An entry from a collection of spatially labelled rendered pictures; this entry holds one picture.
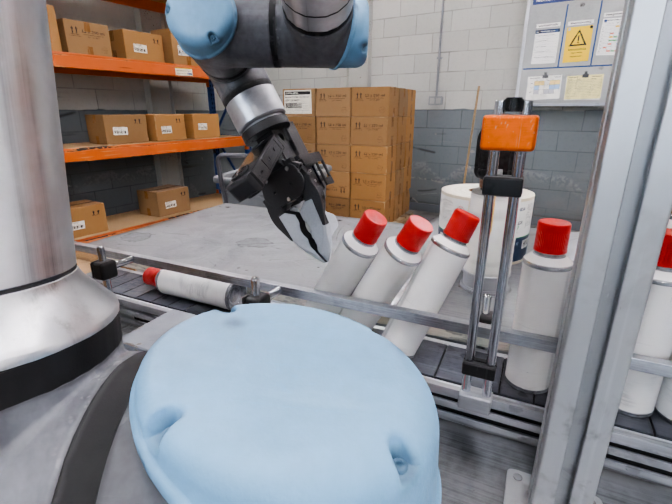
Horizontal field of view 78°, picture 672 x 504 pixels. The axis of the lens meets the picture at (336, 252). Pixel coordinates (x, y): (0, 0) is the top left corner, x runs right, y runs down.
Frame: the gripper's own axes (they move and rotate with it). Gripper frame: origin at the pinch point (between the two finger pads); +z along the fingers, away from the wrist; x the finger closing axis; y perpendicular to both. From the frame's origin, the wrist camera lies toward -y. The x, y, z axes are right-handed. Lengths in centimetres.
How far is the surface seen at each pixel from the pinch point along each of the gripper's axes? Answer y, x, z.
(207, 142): 301, 259, -136
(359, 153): 312, 115, -47
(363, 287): -2.0, -5.0, 6.1
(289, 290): -3.6, 5.1, 2.4
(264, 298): -9.0, 5.0, 1.4
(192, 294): -1.9, 25.4, -3.2
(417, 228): -2.8, -15.6, 1.7
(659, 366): -3.7, -32.0, 23.8
